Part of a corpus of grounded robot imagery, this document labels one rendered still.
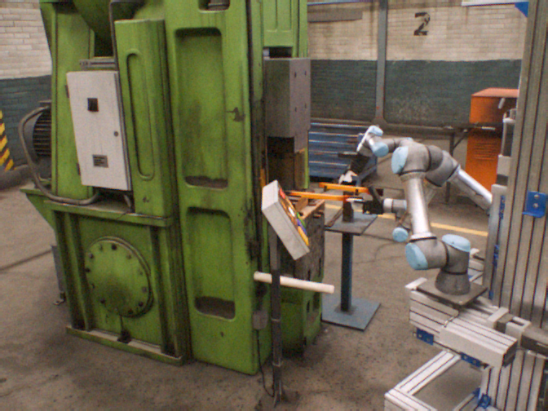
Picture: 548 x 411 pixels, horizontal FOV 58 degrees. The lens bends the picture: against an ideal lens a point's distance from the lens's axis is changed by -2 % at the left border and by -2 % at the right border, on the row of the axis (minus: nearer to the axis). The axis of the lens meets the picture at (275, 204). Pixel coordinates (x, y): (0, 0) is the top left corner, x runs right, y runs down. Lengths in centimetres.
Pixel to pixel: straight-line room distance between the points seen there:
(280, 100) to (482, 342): 149
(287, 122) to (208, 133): 42
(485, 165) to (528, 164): 392
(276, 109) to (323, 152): 403
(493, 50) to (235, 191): 798
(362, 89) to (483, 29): 260
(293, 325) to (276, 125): 122
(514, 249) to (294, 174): 146
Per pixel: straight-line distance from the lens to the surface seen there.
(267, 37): 270
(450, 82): 1025
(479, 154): 606
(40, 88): 854
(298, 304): 302
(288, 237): 220
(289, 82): 262
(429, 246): 214
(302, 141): 282
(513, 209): 224
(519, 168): 217
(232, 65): 248
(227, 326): 296
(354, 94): 1097
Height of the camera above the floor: 185
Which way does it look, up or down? 18 degrees down
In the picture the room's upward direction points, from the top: 1 degrees counter-clockwise
